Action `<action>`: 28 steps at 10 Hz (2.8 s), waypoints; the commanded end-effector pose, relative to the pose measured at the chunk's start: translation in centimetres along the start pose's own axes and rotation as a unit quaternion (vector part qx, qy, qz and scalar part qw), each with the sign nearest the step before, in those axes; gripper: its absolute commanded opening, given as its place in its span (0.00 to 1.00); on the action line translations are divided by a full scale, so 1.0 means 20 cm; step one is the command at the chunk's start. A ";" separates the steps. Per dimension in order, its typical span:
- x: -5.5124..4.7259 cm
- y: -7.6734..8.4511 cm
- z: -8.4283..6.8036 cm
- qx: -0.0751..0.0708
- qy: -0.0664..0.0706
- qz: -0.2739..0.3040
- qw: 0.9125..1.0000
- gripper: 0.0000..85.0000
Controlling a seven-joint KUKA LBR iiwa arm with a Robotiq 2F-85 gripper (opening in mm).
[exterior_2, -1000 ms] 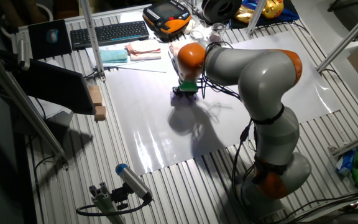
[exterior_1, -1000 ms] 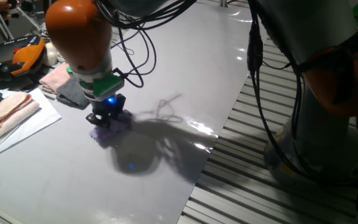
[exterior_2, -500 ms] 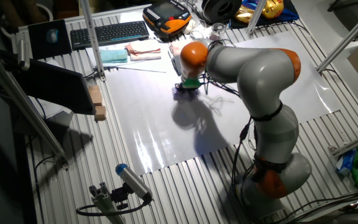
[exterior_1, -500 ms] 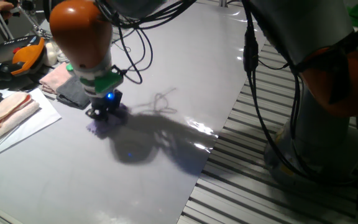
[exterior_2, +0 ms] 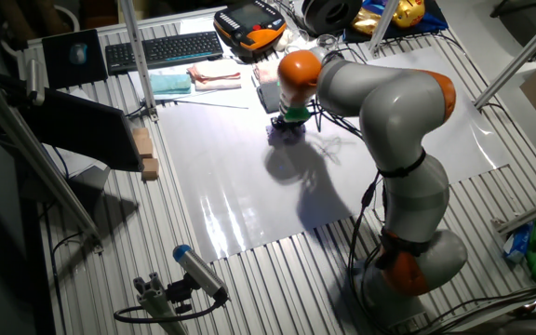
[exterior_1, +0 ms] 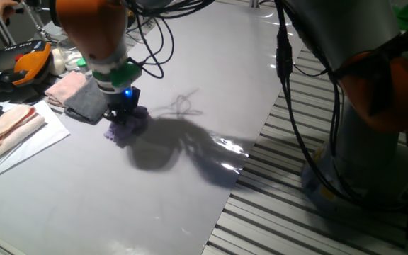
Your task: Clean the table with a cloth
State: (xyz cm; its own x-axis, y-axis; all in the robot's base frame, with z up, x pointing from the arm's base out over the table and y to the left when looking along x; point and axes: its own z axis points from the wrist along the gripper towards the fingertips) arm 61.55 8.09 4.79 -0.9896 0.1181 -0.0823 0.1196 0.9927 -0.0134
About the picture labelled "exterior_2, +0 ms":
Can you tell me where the aluminium frame post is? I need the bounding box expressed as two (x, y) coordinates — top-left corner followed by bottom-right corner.
(368, 0), (400, 53)
(118, 0), (160, 123)

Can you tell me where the gold shiny figure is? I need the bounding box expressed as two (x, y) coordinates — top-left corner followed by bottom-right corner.
(351, 7), (391, 37)

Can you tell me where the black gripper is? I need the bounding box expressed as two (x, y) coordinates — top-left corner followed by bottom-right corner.
(270, 114), (306, 134)

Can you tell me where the dark grey towel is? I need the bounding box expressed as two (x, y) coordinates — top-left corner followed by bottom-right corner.
(255, 82), (282, 115)

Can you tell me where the black cable with connector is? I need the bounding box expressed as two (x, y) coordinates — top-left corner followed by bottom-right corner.
(347, 170), (382, 327)

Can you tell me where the black monitor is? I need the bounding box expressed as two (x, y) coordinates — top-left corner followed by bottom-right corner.
(20, 87), (145, 174)

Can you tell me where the grey glossy table sheet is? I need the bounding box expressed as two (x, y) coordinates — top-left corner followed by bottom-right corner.
(154, 46), (514, 264)

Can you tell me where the silver cylinder camera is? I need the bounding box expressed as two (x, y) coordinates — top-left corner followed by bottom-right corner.
(25, 57), (47, 108)

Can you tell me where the cream folded towel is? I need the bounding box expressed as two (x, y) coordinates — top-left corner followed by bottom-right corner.
(187, 59), (243, 92)

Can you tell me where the black camera clamp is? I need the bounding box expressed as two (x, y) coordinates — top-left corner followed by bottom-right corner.
(164, 273), (195, 315)

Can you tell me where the blue cloth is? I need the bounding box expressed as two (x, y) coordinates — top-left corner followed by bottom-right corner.
(342, 0), (450, 44)

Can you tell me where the aluminium slanted bar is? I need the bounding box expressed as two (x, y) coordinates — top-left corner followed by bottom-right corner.
(495, 190), (536, 236)
(473, 2), (536, 111)
(0, 64), (102, 246)

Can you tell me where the pink fluffy cloth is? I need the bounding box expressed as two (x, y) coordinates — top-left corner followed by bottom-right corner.
(252, 59), (281, 86)

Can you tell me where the blue and white packet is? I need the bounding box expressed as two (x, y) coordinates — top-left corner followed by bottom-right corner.
(502, 221), (535, 264)

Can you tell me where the clear glass with brown powder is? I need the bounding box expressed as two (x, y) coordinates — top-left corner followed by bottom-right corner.
(316, 33), (340, 51)

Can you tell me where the black round device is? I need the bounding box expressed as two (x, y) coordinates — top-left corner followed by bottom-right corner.
(301, 0), (365, 37)

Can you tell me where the black and orange teach pendant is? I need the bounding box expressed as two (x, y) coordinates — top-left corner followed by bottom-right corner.
(212, 0), (289, 53)

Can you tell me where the dark computer mouse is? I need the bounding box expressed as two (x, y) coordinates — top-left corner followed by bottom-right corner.
(68, 42), (89, 66)

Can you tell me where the black keyboard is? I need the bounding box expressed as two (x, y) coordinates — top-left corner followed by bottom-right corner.
(104, 30), (225, 77)

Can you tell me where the black camera cable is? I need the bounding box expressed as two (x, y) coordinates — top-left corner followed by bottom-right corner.
(113, 297), (228, 325)

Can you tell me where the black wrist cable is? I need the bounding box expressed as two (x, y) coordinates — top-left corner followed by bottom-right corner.
(308, 97), (367, 141)

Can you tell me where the green gripper mount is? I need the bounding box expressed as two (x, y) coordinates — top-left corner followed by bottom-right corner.
(280, 105), (312, 125)

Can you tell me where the teal cloth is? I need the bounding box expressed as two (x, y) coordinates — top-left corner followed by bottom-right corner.
(149, 73), (193, 96)

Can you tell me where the white egg-shaped object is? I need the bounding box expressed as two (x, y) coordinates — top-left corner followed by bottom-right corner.
(275, 28), (293, 51)

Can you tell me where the short aluminium profile stand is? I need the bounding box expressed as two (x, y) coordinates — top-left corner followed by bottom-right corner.
(132, 272), (190, 335)

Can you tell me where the golden piggy bank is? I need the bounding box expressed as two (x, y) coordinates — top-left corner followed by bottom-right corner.
(391, 0), (427, 30)

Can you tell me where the silver camera with blue end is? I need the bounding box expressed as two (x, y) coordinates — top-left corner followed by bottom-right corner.
(171, 243), (231, 302)

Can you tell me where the black mouse pad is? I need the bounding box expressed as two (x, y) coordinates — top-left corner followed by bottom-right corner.
(41, 28), (110, 91)

